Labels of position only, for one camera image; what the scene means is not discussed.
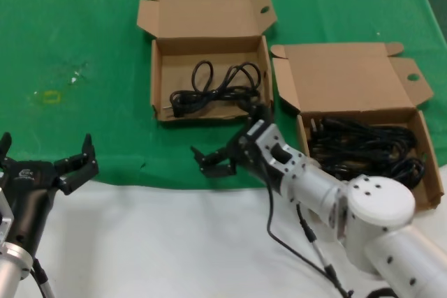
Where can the green table cloth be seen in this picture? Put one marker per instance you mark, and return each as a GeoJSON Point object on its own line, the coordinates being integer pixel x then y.
{"type": "Point", "coordinates": [87, 33]}

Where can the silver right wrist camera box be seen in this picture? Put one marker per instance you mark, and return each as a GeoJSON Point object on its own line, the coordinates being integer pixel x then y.
{"type": "Point", "coordinates": [276, 137]}

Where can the cardboard box with torn edge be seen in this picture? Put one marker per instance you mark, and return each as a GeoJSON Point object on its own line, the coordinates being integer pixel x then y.
{"type": "Point", "coordinates": [209, 33]}

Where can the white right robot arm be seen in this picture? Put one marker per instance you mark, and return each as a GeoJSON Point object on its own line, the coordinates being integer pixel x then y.
{"type": "Point", "coordinates": [380, 200]}

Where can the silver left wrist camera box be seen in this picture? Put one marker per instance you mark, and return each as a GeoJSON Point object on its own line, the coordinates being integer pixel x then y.
{"type": "Point", "coordinates": [4, 214]}

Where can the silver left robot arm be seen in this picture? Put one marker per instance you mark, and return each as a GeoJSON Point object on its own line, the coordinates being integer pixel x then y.
{"type": "Point", "coordinates": [10, 266]}

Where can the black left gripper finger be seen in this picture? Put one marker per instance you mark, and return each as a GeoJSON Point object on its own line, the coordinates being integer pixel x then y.
{"type": "Point", "coordinates": [4, 144]}
{"type": "Point", "coordinates": [78, 170]}

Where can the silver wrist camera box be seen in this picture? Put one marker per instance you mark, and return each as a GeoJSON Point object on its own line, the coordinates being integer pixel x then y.
{"type": "Point", "coordinates": [276, 137]}
{"type": "Point", "coordinates": [4, 214]}

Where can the cardboard box with intact edge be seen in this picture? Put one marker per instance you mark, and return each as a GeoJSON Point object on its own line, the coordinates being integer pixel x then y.
{"type": "Point", "coordinates": [342, 74]}

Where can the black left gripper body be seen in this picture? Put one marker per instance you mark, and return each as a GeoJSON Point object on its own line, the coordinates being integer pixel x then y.
{"type": "Point", "coordinates": [29, 190]}

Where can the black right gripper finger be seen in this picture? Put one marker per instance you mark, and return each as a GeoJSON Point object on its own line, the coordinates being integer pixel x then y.
{"type": "Point", "coordinates": [258, 113]}
{"type": "Point", "coordinates": [214, 167]}

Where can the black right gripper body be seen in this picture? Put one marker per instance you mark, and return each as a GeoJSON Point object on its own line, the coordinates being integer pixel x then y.
{"type": "Point", "coordinates": [239, 153]}

